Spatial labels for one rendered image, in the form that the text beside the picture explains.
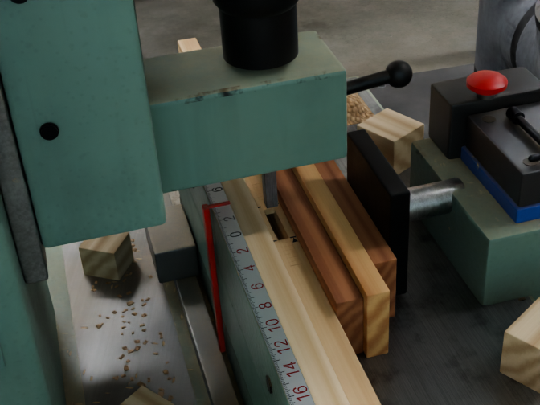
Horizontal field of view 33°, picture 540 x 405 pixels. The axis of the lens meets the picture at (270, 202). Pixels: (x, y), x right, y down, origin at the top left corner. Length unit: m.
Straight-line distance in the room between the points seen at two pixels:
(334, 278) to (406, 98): 0.95
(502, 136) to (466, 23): 2.61
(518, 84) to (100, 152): 0.33
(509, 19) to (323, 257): 0.74
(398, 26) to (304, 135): 2.64
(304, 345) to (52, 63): 0.22
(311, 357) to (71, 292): 0.36
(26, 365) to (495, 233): 0.32
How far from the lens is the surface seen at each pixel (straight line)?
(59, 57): 0.53
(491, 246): 0.65
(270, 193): 0.68
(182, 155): 0.61
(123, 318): 0.84
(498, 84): 0.70
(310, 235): 0.66
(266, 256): 0.64
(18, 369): 0.60
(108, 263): 0.87
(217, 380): 0.75
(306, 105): 0.62
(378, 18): 3.32
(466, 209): 0.67
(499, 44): 1.35
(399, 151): 0.80
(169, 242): 0.83
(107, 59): 0.53
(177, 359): 0.79
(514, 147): 0.67
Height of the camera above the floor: 1.35
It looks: 35 degrees down
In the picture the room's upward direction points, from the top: 4 degrees counter-clockwise
